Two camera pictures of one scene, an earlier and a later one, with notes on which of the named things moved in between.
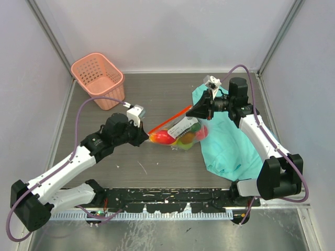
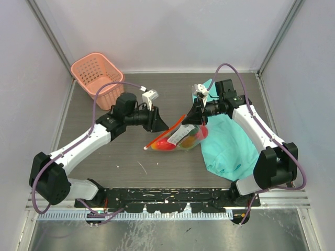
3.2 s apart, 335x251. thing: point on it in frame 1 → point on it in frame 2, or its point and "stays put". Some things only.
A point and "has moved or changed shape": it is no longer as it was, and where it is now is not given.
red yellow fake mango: x=162 y=137 → x=162 y=144
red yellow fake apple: x=202 y=133 stays put
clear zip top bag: x=181 y=132 has moved or changed shape
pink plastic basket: x=100 y=77 stays put
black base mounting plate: x=176 y=200 stays put
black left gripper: x=140 y=134 → x=155 y=123
